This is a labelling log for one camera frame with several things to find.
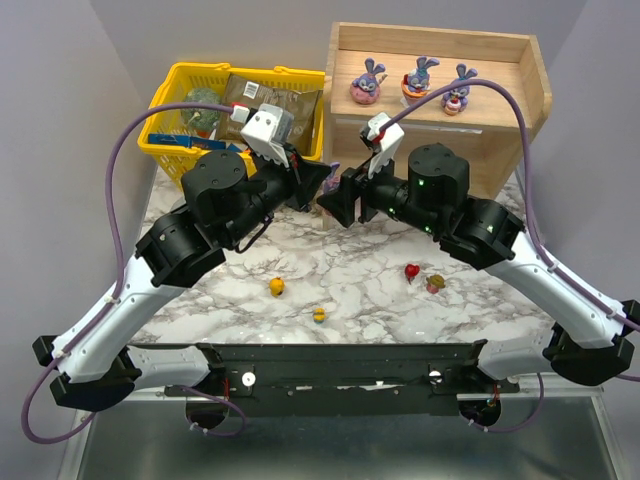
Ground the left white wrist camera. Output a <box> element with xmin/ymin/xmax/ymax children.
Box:
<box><xmin>230</xmin><ymin>103</ymin><xmax>294</xmax><ymax>168</ymax></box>

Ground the wooden two-tier shelf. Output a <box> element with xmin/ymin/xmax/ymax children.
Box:
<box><xmin>323</xmin><ymin>22</ymin><xmax>552</xmax><ymax>198</ymax></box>

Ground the olive cupcake bear toy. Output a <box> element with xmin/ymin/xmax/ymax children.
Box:
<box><xmin>426</xmin><ymin>274</ymin><xmax>446</xmax><ymax>294</ymax></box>

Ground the purple cable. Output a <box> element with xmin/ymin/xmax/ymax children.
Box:
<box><xmin>20</xmin><ymin>102</ymin><xmax>236</xmax><ymax>445</ymax></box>
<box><xmin>384</xmin><ymin>78</ymin><xmax>640</xmax><ymax>384</ymax></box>

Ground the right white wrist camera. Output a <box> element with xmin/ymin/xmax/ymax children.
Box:
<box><xmin>359</xmin><ymin>112</ymin><xmax>404</xmax><ymax>179</ymax></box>

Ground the brown snack bag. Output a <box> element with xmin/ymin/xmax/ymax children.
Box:
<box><xmin>222</xmin><ymin>74</ymin><xmax>322</xmax><ymax>155</ymax></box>

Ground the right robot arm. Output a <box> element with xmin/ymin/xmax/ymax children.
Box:
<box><xmin>318</xmin><ymin>143</ymin><xmax>639</xmax><ymax>386</ymax></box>

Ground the blue box in basket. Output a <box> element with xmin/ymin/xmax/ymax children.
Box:
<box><xmin>147</xmin><ymin>133</ymin><xmax>226</xmax><ymax>150</ymax></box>

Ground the yellow duck toy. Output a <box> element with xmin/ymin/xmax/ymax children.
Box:
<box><xmin>269</xmin><ymin>277</ymin><xmax>286</xmax><ymax>297</ymax></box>

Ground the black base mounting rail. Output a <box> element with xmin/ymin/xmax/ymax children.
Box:
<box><xmin>144</xmin><ymin>342</ymin><xmax>584</xmax><ymax>419</ymax></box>

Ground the yellow plastic shopping basket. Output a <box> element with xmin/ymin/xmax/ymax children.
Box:
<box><xmin>137</xmin><ymin>62</ymin><xmax>325</xmax><ymax>184</ymax></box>

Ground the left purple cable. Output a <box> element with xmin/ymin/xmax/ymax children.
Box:
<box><xmin>20</xmin><ymin>102</ymin><xmax>236</xmax><ymax>445</ymax></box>

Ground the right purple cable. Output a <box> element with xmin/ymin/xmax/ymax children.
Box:
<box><xmin>384</xmin><ymin>78</ymin><xmax>640</xmax><ymax>384</ymax></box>

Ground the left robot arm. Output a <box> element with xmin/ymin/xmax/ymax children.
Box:
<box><xmin>34</xmin><ymin>151</ymin><xmax>331</xmax><ymax>412</ymax></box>

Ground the purple bunny with strawberry cake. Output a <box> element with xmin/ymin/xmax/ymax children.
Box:
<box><xmin>441</xmin><ymin>63</ymin><xmax>478</xmax><ymax>116</ymax></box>

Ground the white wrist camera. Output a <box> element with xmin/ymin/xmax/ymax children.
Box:
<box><xmin>359</xmin><ymin>112</ymin><xmax>404</xmax><ymax>179</ymax></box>
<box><xmin>230</xmin><ymin>103</ymin><xmax>294</xmax><ymax>168</ymax></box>

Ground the small yellow striped toy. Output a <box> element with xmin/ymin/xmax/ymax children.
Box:
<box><xmin>313</xmin><ymin>308</ymin><xmax>326</xmax><ymax>324</ymax></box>

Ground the green toy pumpkin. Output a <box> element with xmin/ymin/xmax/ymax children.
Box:
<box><xmin>181</xmin><ymin>87</ymin><xmax>221</xmax><ymax>137</ymax></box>

